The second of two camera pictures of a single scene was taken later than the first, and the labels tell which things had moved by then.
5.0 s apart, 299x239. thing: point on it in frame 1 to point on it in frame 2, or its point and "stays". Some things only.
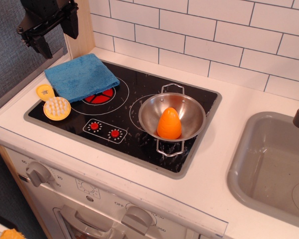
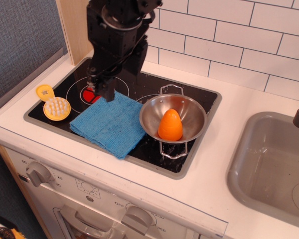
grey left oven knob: x=37 y=173 stays
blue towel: x=78 y=77 to x=118 y=125
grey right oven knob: x=137 y=219 stays
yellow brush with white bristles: x=55 y=108 stays
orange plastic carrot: x=169 y=124 stays
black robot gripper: x=41 y=15 to x=114 y=28
